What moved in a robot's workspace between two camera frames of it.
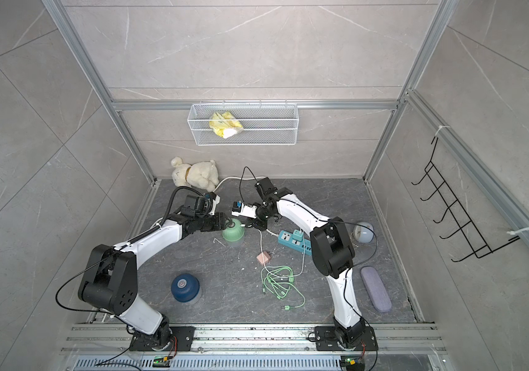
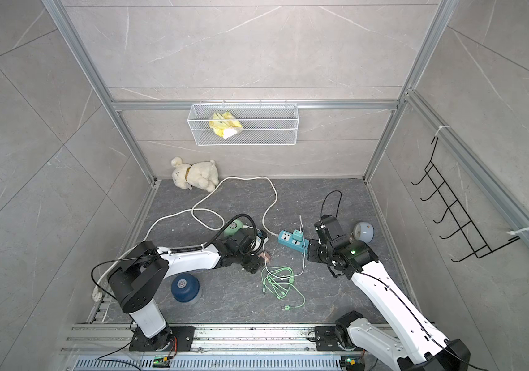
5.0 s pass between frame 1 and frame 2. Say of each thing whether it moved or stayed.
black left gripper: moved
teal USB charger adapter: stayed
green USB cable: stayed
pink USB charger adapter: stayed
